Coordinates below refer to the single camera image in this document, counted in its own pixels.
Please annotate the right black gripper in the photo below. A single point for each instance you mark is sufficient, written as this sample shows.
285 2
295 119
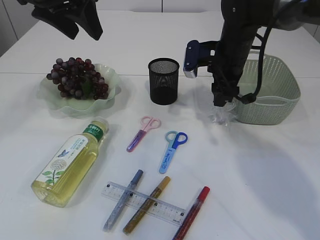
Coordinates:
231 55

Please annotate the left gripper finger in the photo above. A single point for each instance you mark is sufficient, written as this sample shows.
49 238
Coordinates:
58 21
87 17

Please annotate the clear plastic sheet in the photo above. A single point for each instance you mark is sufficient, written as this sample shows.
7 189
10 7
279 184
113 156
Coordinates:
224 115

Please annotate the dark red grape bunch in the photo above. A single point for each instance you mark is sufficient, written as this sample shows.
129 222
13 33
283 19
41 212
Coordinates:
78 79

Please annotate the green tea bottle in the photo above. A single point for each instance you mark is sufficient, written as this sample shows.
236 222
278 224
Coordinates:
60 178

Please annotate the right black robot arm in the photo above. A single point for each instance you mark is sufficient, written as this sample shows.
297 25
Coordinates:
242 19

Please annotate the green woven plastic basket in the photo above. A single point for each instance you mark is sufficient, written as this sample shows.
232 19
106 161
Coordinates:
277 97

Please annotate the black mesh pen holder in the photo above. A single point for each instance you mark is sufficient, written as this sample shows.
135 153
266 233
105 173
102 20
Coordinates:
163 80

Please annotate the green wavy plastic plate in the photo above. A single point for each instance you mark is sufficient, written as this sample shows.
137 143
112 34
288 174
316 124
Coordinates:
49 93

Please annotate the clear plastic ruler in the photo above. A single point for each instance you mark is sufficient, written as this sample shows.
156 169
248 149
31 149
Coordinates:
158 209

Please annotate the gold glitter pen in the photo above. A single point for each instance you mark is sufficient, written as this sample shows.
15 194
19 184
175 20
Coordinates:
140 213

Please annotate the red glitter pen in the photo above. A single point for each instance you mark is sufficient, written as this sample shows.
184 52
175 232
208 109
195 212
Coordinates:
191 215

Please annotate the blue glitter pen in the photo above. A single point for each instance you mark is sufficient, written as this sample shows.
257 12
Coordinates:
121 203

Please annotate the blue capped scissors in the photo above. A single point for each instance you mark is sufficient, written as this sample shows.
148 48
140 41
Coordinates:
174 140

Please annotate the pink capped scissors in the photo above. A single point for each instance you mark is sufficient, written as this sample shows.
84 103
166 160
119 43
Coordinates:
147 123

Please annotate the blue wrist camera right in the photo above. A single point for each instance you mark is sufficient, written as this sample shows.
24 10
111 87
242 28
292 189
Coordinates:
198 54

